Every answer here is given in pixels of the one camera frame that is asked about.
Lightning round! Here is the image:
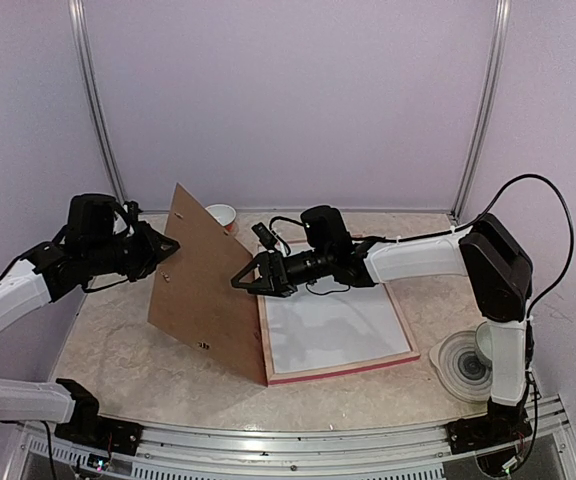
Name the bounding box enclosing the left aluminium corner post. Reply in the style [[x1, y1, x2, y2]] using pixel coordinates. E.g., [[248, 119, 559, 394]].
[[68, 0, 128, 203]]

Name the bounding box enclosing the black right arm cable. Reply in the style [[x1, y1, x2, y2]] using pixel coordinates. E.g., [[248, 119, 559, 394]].
[[267, 173, 575, 451]]

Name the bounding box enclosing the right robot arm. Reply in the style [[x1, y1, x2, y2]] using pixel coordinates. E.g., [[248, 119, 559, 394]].
[[231, 205, 534, 444]]

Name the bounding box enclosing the pink wooden picture frame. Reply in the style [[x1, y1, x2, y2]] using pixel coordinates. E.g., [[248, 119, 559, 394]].
[[255, 238, 422, 386]]

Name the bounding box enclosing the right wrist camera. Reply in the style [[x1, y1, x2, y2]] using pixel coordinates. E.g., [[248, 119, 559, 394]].
[[252, 222, 291, 256]]

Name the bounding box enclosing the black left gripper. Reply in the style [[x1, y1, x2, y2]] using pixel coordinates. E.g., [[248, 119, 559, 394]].
[[85, 220, 180, 282]]

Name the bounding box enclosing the red dark sunset photo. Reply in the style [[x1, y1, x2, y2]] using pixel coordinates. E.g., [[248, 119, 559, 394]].
[[265, 242, 414, 375]]

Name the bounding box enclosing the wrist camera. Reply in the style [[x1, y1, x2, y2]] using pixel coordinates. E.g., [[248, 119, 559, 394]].
[[252, 222, 291, 256], [115, 201, 142, 237]]

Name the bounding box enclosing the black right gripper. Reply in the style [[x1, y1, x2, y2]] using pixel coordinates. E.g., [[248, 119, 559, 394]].
[[232, 246, 334, 296]]

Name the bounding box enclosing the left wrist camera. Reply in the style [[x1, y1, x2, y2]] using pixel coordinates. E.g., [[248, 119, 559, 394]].
[[115, 201, 142, 237]]

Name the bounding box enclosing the right aluminium corner post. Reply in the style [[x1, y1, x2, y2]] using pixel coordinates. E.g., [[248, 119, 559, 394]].
[[450, 0, 512, 223]]

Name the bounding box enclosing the aluminium front rail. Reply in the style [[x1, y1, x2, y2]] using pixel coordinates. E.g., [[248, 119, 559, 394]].
[[15, 394, 576, 480]]

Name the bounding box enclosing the white swirl plate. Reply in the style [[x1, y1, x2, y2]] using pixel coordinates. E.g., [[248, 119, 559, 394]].
[[429, 330, 492, 404]]

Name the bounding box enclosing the aluminium corner post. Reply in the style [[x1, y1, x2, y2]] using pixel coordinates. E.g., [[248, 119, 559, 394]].
[[68, 0, 128, 203], [450, 0, 512, 223]]

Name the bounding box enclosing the orange white bowl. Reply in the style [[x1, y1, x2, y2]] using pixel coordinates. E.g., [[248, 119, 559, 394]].
[[206, 204, 237, 233]]

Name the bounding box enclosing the green ceramic bowl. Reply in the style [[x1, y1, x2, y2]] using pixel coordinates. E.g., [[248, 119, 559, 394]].
[[475, 322, 492, 369]]

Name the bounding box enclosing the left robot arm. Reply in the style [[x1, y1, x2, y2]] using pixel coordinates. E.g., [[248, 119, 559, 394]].
[[0, 193, 180, 445]]

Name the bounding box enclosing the brown cardboard backing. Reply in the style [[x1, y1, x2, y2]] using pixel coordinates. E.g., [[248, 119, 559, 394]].
[[148, 184, 267, 386]]

